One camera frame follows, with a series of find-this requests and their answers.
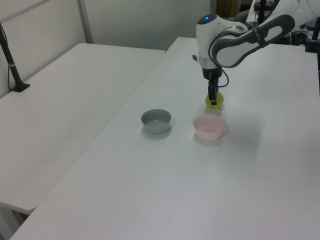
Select white side table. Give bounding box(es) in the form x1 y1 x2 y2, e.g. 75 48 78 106
0 42 167 215

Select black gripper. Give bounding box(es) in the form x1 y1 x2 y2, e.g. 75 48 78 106
201 66 224 106

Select green pear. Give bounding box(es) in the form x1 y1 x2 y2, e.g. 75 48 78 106
204 91 225 110

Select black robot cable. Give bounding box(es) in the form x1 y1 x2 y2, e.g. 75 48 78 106
208 23 254 89

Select pink bowl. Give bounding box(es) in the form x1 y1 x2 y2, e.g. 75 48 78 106
192 114 227 141

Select black clamp stand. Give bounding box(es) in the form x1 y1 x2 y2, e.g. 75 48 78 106
304 14 320 54

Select yellow cabinet panel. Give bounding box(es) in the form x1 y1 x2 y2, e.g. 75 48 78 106
215 0 238 19

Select grey partition frame post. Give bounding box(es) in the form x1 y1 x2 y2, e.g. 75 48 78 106
76 0 94 45

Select black camera stand pole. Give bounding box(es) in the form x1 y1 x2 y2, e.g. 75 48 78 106
0 22 31 93

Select grey bowl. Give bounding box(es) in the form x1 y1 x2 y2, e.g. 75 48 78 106
140 108 172 135

